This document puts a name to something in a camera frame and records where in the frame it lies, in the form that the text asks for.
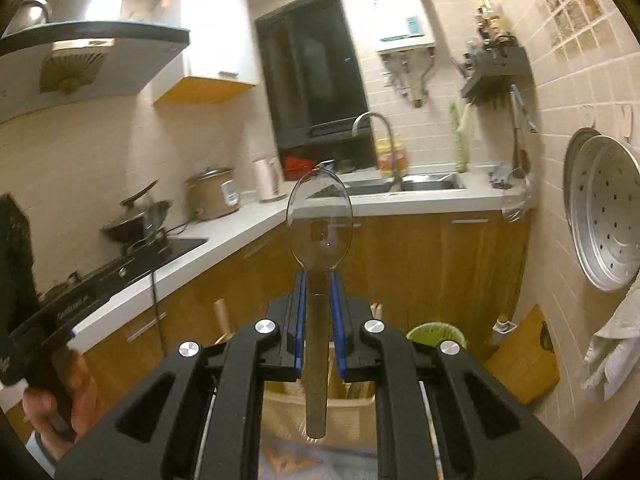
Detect white kitchen countertop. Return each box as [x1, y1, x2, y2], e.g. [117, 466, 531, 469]
[70, 172, 539, 357]

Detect wooden base cabinets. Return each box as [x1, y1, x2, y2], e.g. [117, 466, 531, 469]
[80, 212, 534, 413]

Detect wooden cutting board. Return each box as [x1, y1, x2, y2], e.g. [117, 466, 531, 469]
[482, 303, 561, 405]

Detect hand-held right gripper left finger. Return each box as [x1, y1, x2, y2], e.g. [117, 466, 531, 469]
[54, 270, 307, 480]

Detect black wok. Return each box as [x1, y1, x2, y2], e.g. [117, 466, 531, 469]
[101, 179, 174, 247]

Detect black power cable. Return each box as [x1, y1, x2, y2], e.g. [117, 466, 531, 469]
[149, 254, 169, 347]

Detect grey towel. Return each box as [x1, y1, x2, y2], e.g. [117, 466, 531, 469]
[579, 279, 640, 404]

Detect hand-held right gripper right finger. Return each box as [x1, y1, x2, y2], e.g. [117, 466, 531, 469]
[330, 271, 584, 480]

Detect steel faucet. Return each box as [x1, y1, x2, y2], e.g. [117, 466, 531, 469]
[351, 112, 404, 194]

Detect dark window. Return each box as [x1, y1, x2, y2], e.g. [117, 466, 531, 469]
[254, 0, 377, 150]

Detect white wall cabinet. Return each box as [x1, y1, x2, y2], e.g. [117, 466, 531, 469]
[150, 0, 264, 107]

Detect brown rice cooker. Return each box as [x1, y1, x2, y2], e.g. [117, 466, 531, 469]
[184, 164, 244, 222]

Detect white electric kettle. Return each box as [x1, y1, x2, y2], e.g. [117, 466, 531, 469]
[252, 156, 286, 204]

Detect glass pot lid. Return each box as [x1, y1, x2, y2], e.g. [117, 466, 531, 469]
[499, 169, 534, 224]

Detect hanging kitchen utensils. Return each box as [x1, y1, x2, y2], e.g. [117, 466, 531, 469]
[508, 84, 539, 181]

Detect green trash bin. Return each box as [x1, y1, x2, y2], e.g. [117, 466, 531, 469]
[405, 322, 469, 349]

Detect aluminium steamer tray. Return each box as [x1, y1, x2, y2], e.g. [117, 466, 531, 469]
[562, 127, 640, 293]

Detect steel pot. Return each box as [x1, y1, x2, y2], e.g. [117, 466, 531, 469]
[7, 0, 54, 37]

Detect green bottle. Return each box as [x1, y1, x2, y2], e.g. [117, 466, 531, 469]
[448, 102, 476, 174]

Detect white water heater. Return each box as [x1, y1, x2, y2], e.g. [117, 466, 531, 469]
[344, 0, 436, 54]

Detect beige plastic utensil basket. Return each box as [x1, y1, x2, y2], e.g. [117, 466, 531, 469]
[261, 379, 377, 450]

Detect patterned blue tablecloth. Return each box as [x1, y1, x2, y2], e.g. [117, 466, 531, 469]
[259, 444, 379, 480]

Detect steel sink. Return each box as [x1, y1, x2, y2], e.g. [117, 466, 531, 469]
[344, 173, 467, 194]

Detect yellow oil bottle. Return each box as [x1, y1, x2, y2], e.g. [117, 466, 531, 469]
[374, 134, 409, 179]

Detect condiment bottles group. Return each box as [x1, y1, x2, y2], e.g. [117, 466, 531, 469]
[472, 0, 514, 47]

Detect clear plastic spoon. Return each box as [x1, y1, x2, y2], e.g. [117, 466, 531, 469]
[287, 168, 355, 439]

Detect gas stove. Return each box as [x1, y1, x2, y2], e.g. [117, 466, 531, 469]
[39, 237, 209, 307]

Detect red box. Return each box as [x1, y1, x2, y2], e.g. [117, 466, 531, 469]
[282, 154, 316, 181]

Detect range hood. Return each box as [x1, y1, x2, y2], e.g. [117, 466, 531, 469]
[0, 0, 192, 125]

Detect black wall spice rack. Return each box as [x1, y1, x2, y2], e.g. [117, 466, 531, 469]
[459, 44, 532, 107]

